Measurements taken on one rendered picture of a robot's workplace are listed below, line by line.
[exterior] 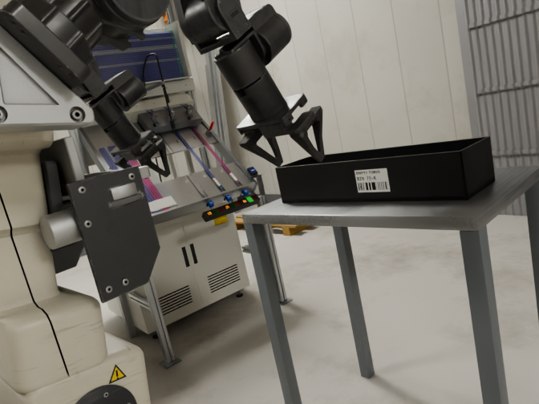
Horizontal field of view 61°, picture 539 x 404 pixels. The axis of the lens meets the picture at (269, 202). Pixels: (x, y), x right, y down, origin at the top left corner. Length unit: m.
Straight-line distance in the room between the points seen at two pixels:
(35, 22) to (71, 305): 0.35
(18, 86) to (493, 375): 1.00
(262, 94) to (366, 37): 3.59
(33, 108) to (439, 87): 3.54
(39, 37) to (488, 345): 0.96
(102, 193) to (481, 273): 0.73
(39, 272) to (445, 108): 3.47
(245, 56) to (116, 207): 0.26
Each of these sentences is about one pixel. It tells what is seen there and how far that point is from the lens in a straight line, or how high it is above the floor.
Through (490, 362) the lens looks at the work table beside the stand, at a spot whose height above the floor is 0.48.
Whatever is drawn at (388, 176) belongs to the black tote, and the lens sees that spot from 1.17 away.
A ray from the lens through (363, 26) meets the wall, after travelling 4.25.
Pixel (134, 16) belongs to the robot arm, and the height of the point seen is 1.20.
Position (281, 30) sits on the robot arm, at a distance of 0.71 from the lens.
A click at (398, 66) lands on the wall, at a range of 4.05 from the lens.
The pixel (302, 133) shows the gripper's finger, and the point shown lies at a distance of 0.64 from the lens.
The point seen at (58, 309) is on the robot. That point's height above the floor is 0.89.
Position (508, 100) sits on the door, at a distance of 3.57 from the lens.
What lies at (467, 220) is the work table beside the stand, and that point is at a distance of 0.98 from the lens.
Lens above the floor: 1.08
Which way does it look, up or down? 11 degrees down
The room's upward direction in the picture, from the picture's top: 12 degrees counter-clockwise
